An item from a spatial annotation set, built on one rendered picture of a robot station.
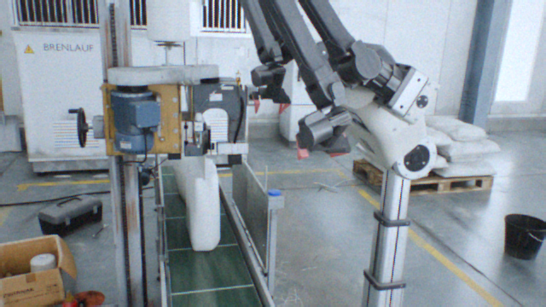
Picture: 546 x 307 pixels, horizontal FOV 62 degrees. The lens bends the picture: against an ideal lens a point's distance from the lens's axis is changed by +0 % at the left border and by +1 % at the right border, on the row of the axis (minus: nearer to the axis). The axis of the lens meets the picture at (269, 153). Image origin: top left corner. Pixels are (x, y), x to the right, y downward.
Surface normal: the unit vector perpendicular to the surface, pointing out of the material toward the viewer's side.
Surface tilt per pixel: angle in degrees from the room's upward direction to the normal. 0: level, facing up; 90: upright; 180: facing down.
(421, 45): 90
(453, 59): 90
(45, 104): 90
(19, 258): 90
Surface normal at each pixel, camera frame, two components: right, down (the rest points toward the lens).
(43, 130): 0.25, 0.29
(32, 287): 0.48, 0.27
